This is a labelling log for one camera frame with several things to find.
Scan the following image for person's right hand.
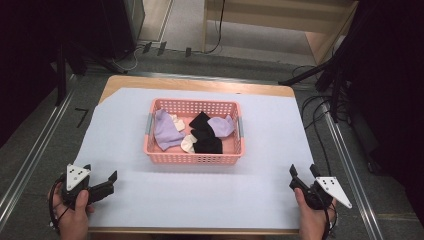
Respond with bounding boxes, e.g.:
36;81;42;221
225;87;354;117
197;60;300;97
293;187;338;240

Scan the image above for metal floor rail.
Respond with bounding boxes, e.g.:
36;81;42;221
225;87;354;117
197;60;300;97
84;67;323;88
323;111;385;240
0;89;77;232

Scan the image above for large purple sock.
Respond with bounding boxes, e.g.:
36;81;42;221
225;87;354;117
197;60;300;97
153;108;186;152

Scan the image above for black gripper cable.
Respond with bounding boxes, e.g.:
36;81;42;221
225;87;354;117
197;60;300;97
48;175;73;232
320;196;338;240

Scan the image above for black sock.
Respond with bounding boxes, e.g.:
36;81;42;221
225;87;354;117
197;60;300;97
188;111;212;131
190;127;224;155

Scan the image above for hanging black cable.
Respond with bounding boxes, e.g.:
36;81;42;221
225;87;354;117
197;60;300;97
204;0;227;55

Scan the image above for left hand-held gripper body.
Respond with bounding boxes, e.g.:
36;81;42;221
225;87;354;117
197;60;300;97
60;163;116;207

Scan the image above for person's left hand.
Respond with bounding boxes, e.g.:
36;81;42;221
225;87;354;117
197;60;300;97
49;182;95;240

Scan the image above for light wooden shelf frame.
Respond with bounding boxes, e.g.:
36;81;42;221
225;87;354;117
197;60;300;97
201;0;360;66

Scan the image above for pink plastic basket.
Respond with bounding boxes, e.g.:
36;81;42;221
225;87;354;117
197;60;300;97
143;97;247;166

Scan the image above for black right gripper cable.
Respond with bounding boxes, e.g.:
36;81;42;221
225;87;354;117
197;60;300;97
320;196;338;240

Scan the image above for dark curtain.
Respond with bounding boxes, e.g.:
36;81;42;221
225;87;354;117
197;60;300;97
0;0;113;148
346;0;424;219

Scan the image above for light blue table cover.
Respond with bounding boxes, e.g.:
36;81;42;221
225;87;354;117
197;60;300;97
73;86;315;231

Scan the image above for small purple sock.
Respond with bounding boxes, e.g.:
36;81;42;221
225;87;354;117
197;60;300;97
206;114;236;139

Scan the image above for cream sock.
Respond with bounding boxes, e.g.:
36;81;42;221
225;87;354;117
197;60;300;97
170;113;186;132
180;133;198;155

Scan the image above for black floor cables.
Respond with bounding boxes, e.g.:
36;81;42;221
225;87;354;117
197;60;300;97
291;64;351;177

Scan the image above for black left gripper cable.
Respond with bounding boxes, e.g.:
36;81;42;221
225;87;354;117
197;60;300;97
48;175;73;232

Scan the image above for white floor cable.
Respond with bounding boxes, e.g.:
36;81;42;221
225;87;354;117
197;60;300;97
110;45;140;72

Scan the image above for wooden table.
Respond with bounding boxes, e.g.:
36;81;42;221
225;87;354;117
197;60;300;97
87;74;302;235

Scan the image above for dark cabinet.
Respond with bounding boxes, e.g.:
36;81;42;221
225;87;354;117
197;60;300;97
99;0;147;62

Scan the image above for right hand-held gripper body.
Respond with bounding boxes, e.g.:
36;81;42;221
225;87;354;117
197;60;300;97
288;175;353;211

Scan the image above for black metal stand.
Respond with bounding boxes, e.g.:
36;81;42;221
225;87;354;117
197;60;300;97
49;39;129;107
277;0;368;124

